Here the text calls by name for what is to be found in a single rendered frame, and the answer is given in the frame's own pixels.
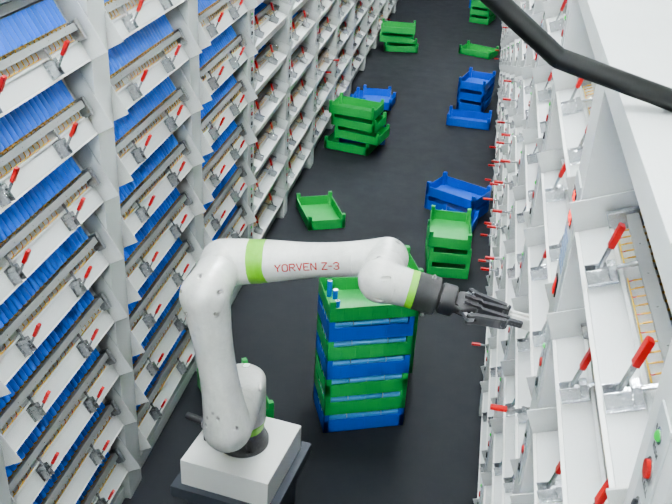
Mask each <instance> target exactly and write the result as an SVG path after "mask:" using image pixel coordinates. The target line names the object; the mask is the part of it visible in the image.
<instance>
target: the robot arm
mask: <svg viewBox="0 0 672 504"><path fill-rule="evenodd" d="M408 261H409V255H408V251H407V249H406V247H405V246H404V244H403V243H402V242H401V241H399V240H398V239H396V238H393V237H381V238H375V239H368V240H359V241H347V242H295V241H283V240H269V239H217V240H214V241H212V242H210V243H209V244H208V245H207V246H206V247H205V248H204V250H203V251H202V253H201V255H200V258H199V260H198V263H197V265H196V266H195V268H194V269H193V270H192V272H191V273H190V274H189V275H188V276H187V278H186V279H185V280H184V281H183V283H182V285H181V287H180V291H179V300H180V304H181V307H182V309H183V312H184V315H185V318H186V321H187V325H188V328H189V331H190V335H191V339H192V343H193V347H194V351H195V356H196V361H197V366H198V372H199V378H200V386H201V395H202V410H203V417H201V416H198V415H196V414H193V413H190V412H187V413H186V415H185V419H187V420H190V421H193V422H195V423H198V424H201V428H202V429H203V434H204V441H207V443H208V444H209V445H210V446H211V447H212V448H213V449H215V450H217V451H219V452H223V453H225V454H227V455H229V456H231V457H235V458H249V457H253V456H256V455H258V454H260V453H262V452H263V451H264V450H265V449H266V448H267V446H268V443H269V434H268V432H267V430H266V429H265V427H264V423H265V420H266V376H265V374H264V372H263V371H262V370H261V369H260V368H259V367H257V366H255V365H252V364H248V363H240V364H236V359H235V352H234V345H233V335H232V321H231V295H232V292H233V289H234V287H235V285H246V284H260V283H270V282H279V281H287V280H295V279H305V278H319V277H358V286H359V289H360V291H361V293H362V294H363V295H364V297H366V298H367V299H368V300H370V301H372V302H375V303H382V304H392V305H398V306H402V307H405V308H409V309H412V310H416V311H418V312H421V313H420V316H424V314H430V315H432V314H433V313H434V311H435V310H436V312H437V313H439V314H443V315H446V316H451V315H452V313H455V314H457V315H459V316H463V317H464V319H465V321H464V323H465V324H467V325H469V324H475V325H481V326H486V327H492V328H497V329H506V327H507V325H509V326H513V327H516V328H519V329H523V330H526V331H530V321H529V314H526V313H522V312H518V311H515V310H510V309H511V305H509V306H507V305H508V304H507V303H506V302H503V301H501V300H498V299H496V298H493V297H491V296H488V295H485V294H483V293H480V292H478V291H477V290H475V289H473V288H469V291H468V292H461V291H459V287H458V286H456V285H453V284H450V283H444V284H442V282H443V279H442V277H438V276H436V275H435V274H434V275H431V274H428V273H424V272H421V271H417V270H414V269H411V268H408V267H407V265H408ZM476 312H477V313H476Z"/></svg>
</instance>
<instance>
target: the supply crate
mask: <svg viewBox="0 0 672 504"><path fill-rule="evenodd" d="M329 279H331V280H333V284H332V296H331V297H327V280H329ZM334 288H337V289H338V299H340V308H336V300H335V299H333V300H332V297H333V289H334ZM318 292H319V295H320V298H321V300H322V303H323V306H324V309H325V311H326V314H327V317H328V320H329V322H330V323H332V322H346V321H359V320H372V319H386V318H399V317H412V316H415V312H416V310H412V309H409V308H405V307H402V306H398V305H392V304H382V303H375V302H372V301H370V300H368V299H367V298H366V297H364V295H363V294H362V293H361V291H360V289H359V286H358V277H334V278H326V277H319V289H318Z"/></svg>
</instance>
